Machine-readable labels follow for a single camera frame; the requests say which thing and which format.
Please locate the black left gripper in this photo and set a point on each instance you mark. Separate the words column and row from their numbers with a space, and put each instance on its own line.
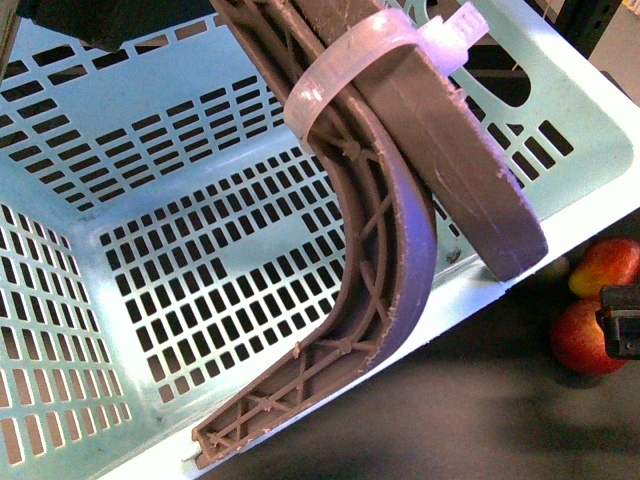
column 104, row 24

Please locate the white zip tie right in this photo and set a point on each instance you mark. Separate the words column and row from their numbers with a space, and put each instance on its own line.
column 445, row 42

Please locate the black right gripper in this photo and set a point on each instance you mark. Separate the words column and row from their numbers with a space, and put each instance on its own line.
column 618, row 317

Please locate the red yellow apple on table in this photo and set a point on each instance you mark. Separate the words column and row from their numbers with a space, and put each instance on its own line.
column 612, row 261

